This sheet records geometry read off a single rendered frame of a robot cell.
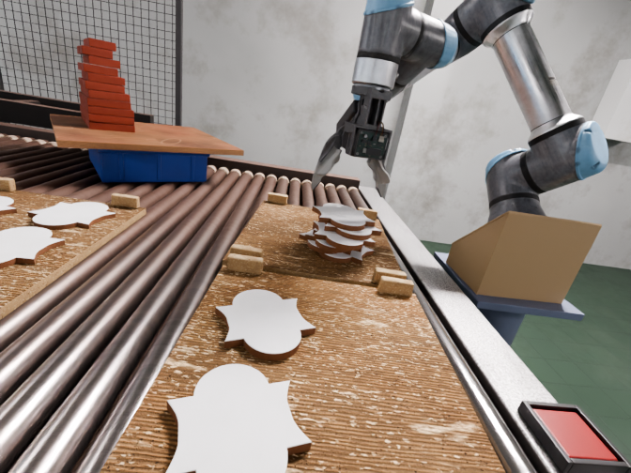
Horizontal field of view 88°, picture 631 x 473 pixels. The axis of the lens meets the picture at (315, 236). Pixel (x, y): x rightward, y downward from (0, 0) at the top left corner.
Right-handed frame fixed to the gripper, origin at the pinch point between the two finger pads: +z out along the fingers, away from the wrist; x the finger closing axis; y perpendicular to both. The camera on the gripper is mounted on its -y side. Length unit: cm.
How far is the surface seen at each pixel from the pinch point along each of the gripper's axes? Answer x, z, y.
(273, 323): -16.1, 11.6, 27.7
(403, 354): 0.9, 12.8, 32.5
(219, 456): -22, 12, 45
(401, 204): 141, 62, -230
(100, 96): -64, -8, -56
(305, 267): -8.4, 12.8, 9.6
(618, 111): 318, -56, -202
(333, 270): -3.0, 12.7, 10.2
